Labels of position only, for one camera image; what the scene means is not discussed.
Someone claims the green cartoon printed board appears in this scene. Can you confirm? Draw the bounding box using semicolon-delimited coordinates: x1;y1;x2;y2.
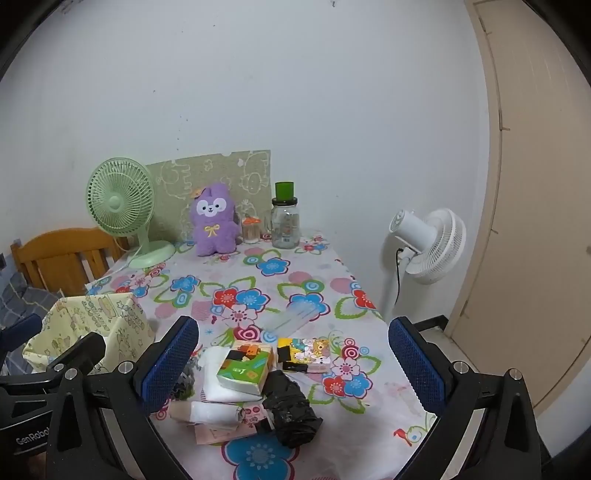
145;149;272;243

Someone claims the white standing fan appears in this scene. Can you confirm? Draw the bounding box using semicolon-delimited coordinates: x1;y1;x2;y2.
379;208;467;319

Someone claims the beige door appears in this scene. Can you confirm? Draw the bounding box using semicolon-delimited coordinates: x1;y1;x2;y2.
445;0;591;416

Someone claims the purple plush toy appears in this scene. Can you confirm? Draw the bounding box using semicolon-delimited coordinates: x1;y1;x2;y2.
190;182;243;257

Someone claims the white towel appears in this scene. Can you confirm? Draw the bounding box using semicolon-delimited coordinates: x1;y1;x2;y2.
191;345;267;426

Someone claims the green orange tissue pack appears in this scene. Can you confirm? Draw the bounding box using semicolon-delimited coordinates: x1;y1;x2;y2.
216;340;273;397

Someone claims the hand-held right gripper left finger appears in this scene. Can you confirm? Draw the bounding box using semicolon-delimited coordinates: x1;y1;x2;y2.
46;316;199;480

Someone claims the wooden chair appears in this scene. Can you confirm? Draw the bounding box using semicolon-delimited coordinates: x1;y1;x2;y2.
10;226;132;296

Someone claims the glass mug jar green lid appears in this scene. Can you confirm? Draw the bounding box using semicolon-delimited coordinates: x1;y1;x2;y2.
263;181;302;250

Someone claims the floral tablecloth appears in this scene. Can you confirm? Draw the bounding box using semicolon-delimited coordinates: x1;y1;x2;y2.
85;233;437;480

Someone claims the yellow printed storage box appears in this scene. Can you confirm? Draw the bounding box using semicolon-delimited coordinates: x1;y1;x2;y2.
22;291;155;377

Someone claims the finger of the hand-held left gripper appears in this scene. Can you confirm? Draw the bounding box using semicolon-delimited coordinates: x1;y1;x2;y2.
0;314;42;358
44;331;109;377

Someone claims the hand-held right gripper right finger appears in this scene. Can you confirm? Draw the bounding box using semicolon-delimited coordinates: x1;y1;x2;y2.
388;316;552;480

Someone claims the clear plastic sleeve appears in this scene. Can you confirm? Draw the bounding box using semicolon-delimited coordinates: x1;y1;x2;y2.
265;293;331;333

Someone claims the yellow cartoon tissue pack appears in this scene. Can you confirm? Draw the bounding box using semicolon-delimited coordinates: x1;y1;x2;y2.
276;337;332;374

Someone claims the black plastic bag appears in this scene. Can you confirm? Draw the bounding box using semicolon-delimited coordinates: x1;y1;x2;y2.
262;369;324;448

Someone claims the green desk fan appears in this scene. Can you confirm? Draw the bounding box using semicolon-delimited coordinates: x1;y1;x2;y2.
86;158;176;269

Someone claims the grey plaid pillow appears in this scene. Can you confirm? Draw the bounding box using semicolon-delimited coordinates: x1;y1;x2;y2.
0;270;63;330

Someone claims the cotton swab jar orange lid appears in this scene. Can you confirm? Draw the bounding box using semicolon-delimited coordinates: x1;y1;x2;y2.
241;215;262;244

